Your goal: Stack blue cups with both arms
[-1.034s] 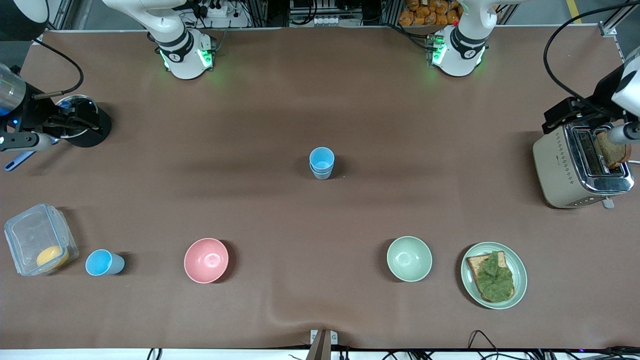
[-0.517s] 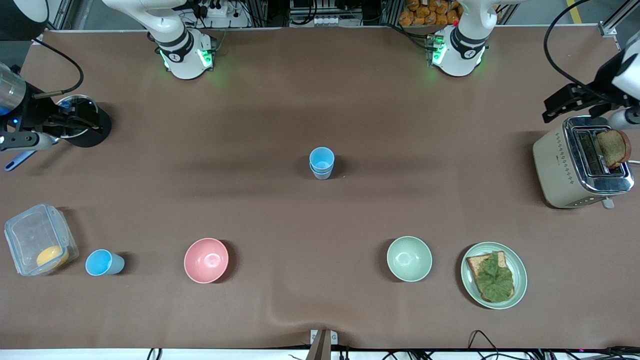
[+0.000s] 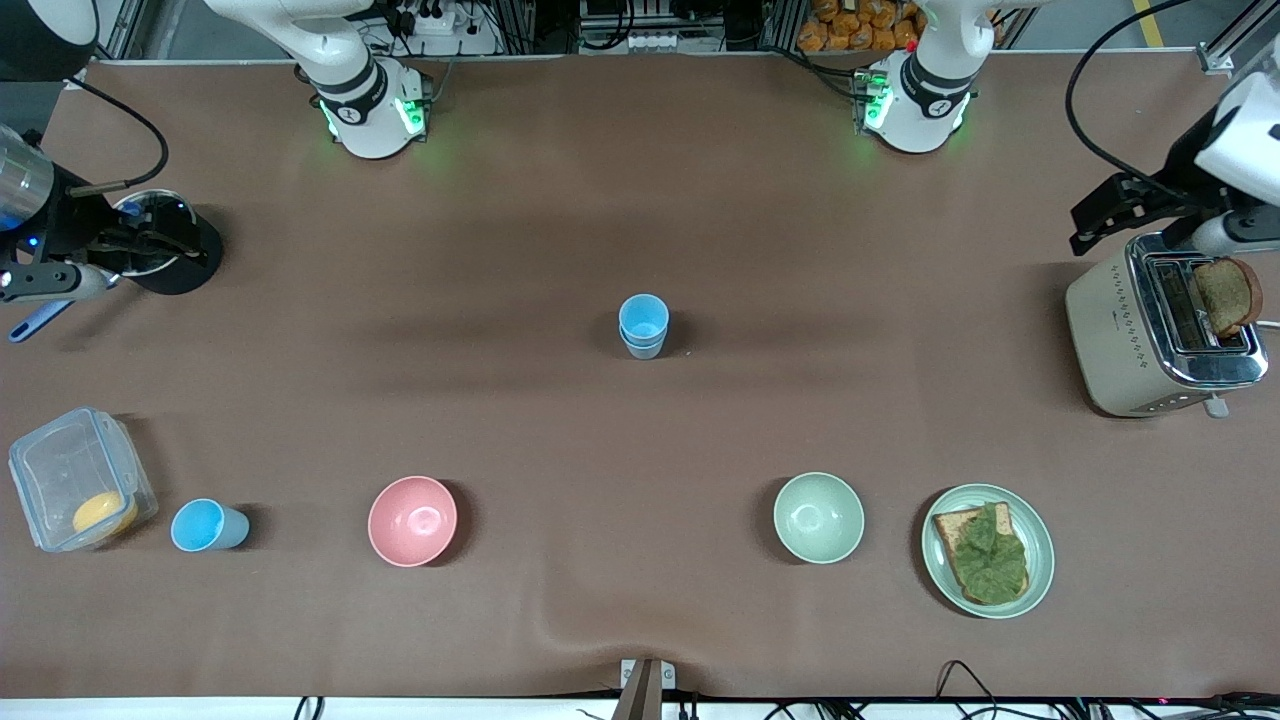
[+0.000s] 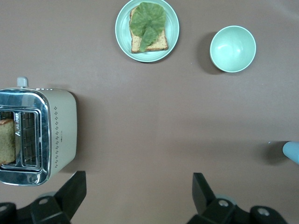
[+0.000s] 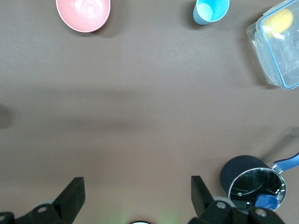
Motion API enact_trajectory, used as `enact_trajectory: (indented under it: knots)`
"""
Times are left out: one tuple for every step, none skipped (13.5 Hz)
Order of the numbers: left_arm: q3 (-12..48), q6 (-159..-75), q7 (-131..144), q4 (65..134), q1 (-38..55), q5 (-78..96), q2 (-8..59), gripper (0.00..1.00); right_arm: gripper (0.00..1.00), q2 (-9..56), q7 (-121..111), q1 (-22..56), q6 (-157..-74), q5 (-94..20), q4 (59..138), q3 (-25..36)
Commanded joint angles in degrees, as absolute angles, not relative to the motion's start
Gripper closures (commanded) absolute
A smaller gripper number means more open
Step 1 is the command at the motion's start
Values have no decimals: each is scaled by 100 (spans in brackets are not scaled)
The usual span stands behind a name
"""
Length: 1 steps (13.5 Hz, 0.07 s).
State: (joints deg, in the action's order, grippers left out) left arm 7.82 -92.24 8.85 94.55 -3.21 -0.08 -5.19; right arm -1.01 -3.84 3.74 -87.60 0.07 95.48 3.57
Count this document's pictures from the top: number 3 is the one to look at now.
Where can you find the brown table mat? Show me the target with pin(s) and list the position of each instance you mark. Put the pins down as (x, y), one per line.
(640, 200)

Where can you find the green lettuce leaf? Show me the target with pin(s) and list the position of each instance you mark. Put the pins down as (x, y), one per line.
(990, 560)

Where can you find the pink bowl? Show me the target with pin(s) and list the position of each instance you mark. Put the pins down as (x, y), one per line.
(412, 520)

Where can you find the beige and chrome toaster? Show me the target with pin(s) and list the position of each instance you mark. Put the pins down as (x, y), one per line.
(1115, 340)

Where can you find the pale green plate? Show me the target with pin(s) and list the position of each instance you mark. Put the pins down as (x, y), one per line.
(1040, 560)

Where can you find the white power strip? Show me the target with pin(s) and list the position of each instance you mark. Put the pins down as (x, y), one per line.
(432, 18)

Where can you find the light blue plastic cup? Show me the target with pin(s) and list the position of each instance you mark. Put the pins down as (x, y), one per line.
(200, 525)
(643, 312)
(643, 352)

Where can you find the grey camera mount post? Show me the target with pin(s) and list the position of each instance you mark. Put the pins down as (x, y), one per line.
(640, 690)

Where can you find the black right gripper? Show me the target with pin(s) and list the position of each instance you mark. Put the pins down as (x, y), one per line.
(66, 216)

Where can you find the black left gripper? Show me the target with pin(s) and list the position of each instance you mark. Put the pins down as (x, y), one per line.
(1181, 172)

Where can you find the pale green bowl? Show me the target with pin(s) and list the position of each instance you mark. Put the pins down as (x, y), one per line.
(818, 517)

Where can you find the dark toast slice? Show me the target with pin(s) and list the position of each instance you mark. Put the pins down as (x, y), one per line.
(1225, 295)

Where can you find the aluminium frame profile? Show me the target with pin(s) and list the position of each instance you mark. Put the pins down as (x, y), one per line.
(125, 30)
(1215, 58)

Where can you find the yellow round food piece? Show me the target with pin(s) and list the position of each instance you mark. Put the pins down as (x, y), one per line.
(103, 513)

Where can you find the clear plastic storage container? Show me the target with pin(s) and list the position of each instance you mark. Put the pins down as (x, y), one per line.
(60, 470)

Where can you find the brown bread slice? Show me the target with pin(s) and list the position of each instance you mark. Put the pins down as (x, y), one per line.
(950, 525)

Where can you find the white electronics box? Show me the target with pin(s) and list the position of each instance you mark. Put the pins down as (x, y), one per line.
(650, 42)

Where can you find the orange bread rolls pile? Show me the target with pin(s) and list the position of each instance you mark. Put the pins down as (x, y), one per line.
(850, 25)

